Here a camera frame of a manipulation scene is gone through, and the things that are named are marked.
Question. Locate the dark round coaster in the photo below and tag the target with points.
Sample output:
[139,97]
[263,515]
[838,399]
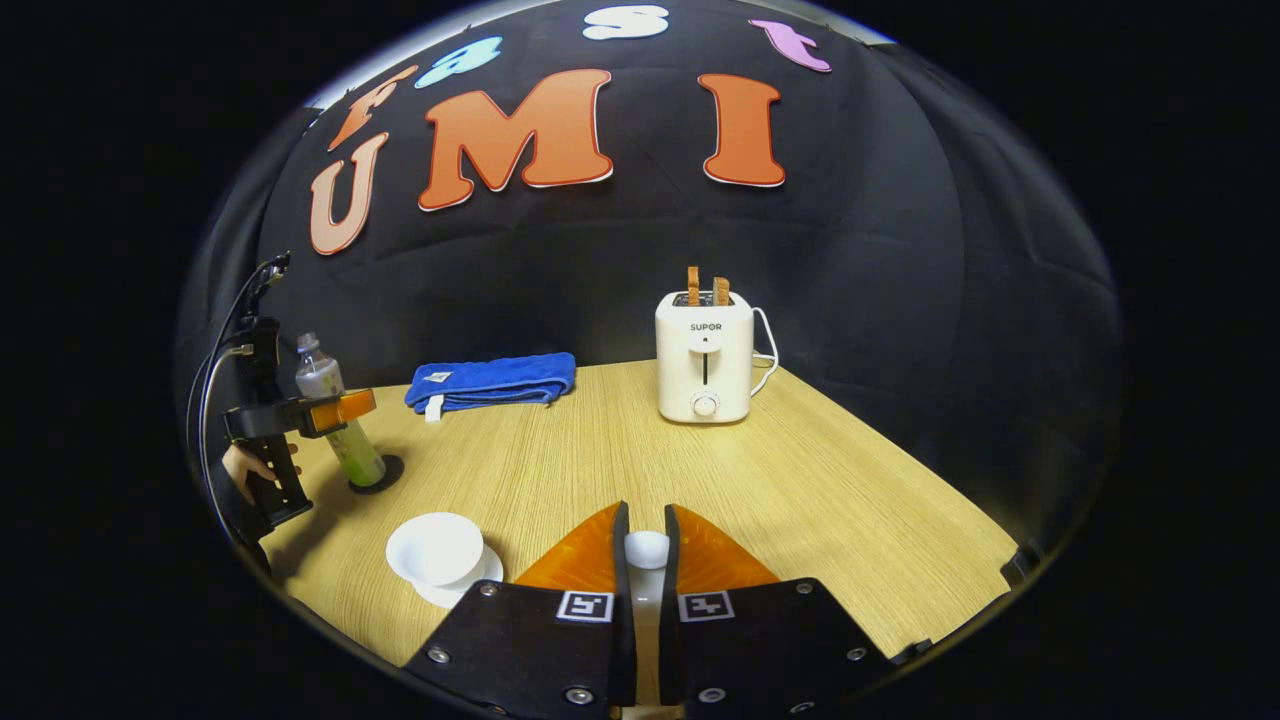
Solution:
[390,478]

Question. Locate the white teacup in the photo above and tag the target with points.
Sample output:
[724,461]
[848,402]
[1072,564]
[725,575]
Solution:
[435,548]

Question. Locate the folded blue towel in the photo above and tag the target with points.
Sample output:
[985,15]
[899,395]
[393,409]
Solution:
[495,380]

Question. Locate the clear water bottle green label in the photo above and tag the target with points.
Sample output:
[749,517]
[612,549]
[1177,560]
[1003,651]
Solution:
[362,458]

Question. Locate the white teacup lid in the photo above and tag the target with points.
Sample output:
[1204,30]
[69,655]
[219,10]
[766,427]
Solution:
[647,550]

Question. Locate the black backdrop cloth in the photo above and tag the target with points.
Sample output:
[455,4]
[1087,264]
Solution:
[620,250]

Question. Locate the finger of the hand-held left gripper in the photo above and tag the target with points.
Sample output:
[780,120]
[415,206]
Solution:
[300,415]

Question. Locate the black table corner piece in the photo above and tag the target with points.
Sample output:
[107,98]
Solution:
[1015,568]

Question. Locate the cream toaster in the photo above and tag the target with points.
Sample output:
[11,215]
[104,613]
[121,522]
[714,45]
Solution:
[703,370]

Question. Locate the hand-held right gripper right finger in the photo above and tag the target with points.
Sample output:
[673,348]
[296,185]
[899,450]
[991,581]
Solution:
[668,570]

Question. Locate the white saucer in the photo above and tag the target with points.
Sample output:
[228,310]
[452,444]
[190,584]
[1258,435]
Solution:
[488,575]

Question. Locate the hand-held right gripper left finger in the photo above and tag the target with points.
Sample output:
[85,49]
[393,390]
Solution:
[620,560]

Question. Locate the brown toast slice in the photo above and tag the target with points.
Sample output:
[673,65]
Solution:
[721,292]
[693,287]

